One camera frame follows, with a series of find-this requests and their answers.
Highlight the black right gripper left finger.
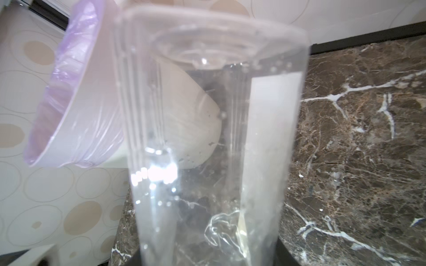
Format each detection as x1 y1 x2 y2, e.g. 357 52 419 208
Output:
124 249 143 266

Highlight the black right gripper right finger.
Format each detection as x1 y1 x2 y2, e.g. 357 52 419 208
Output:
274 239 300 266

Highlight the white bin with purple bag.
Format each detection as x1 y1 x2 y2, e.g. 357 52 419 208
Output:
23 0 223 170

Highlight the clear bottle green ring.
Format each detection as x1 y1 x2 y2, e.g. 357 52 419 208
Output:
112 4 311 266

